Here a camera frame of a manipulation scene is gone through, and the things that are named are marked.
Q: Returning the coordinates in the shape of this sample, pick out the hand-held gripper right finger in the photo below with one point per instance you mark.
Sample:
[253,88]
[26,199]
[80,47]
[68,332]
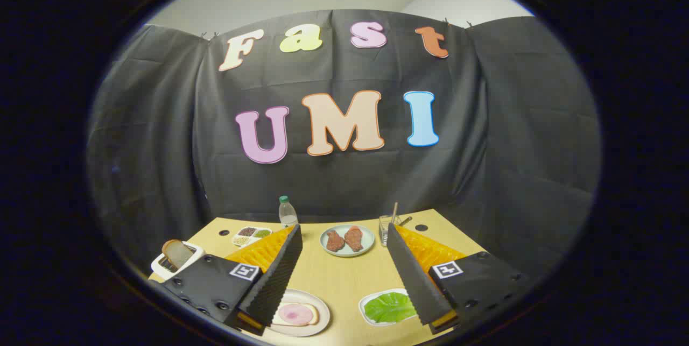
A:
[412,276]

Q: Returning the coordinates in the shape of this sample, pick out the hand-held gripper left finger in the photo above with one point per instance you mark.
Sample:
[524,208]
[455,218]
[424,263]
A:
[280,276]

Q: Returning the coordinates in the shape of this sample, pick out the green lettuce leaf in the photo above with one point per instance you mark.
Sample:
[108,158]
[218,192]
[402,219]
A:
[388,308]

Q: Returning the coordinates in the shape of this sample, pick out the brown bread slice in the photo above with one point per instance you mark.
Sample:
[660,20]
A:
[176,253]

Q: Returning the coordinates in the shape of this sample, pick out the pink ham slice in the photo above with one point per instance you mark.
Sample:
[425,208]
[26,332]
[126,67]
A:
[295,314]

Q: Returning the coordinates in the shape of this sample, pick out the white divided grain dish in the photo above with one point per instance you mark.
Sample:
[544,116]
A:
[251,236]

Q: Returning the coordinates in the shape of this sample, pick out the pale bread slice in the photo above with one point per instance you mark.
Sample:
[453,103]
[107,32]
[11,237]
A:
[314,313]

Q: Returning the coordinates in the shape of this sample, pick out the round white plate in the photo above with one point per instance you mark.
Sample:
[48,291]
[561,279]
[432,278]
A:
[321,309]

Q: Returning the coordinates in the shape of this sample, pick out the clear glass cup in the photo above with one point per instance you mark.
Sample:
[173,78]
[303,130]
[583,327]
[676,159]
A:
[384,230]

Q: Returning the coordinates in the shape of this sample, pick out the oval white plate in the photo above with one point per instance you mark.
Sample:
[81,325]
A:
[365,303]

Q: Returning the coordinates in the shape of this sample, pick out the light blue plate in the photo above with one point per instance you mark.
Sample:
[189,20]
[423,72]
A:
[367,238]

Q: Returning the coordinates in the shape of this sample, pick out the clear plastic water bottle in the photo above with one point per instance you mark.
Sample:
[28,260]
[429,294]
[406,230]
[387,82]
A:
[287,216]

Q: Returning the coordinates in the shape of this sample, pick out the brown fried meat piece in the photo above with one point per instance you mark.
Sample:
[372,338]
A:
[353,238]
[335,240]

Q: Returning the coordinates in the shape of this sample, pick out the thin metal stick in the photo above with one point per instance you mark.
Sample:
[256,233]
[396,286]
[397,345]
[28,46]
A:
[394,211]

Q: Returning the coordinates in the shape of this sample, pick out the white toaster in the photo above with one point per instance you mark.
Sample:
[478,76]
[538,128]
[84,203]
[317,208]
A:
[188,269]

